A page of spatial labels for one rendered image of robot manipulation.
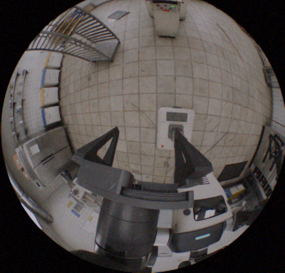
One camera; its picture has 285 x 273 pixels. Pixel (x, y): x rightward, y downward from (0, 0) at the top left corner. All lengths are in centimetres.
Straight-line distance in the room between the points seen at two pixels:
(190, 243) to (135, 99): 162
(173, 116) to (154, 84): 63
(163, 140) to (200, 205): 106
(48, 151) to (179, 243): 309
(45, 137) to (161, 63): 327
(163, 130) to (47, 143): 300
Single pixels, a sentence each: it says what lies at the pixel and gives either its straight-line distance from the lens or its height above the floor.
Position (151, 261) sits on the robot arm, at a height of 146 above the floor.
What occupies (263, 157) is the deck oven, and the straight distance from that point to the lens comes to 342.
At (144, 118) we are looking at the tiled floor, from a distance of 145.
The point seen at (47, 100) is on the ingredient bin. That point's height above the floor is 53.
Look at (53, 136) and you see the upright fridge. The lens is 305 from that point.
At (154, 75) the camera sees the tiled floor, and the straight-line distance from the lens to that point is 148.
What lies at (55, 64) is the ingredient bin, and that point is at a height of 34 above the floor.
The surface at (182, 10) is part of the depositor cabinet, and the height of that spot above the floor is 39.
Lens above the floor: 140
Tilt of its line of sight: 68 degrees down
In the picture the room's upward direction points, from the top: 146 degrees counter-clockwise
